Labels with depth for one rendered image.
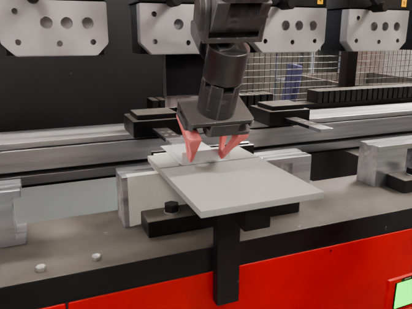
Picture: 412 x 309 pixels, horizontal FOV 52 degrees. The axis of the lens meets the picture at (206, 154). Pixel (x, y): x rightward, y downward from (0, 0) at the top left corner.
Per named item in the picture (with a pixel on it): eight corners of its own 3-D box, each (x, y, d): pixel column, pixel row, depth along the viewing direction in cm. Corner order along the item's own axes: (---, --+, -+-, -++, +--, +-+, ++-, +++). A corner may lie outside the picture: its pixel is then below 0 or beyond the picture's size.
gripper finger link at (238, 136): (186, 146, 70) (194, 100, 64) (225, 141, 73) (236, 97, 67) (198, 174, 66) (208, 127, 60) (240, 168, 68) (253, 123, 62)
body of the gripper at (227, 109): (175, 108, 64) (181, 65, 59) (236, 104, 68) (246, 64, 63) (187, 135, 60) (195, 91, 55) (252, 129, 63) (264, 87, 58)
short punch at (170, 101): (167, 108, 74) (165, 53, 71) (164, 107, 76) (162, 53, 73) (219, 105, 77) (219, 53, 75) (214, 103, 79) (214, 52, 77)
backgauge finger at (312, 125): (303, 140, 92) (305, 117, 91) (249, 119, 115) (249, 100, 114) (347, 135, 96) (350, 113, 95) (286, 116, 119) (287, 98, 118)
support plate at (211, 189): (200, 219, 51) (200, 211, 51) (147, 161, 74) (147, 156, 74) (324, 198, 57) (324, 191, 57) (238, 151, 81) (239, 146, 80)
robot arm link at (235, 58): (216, 48, 52) (257, 49, 54) (202, 23, 57) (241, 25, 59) (206, 94, 57) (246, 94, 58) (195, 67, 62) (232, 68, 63)
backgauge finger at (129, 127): (151, 155, 80) (149, 129, 78) (124, 129, 103) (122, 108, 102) (209, 149, 84) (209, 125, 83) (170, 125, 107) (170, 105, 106)
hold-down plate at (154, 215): (148, 238, 71) (148, 222, 70) (141, 225, 75) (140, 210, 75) (299, 212, 81) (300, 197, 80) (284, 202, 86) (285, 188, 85)
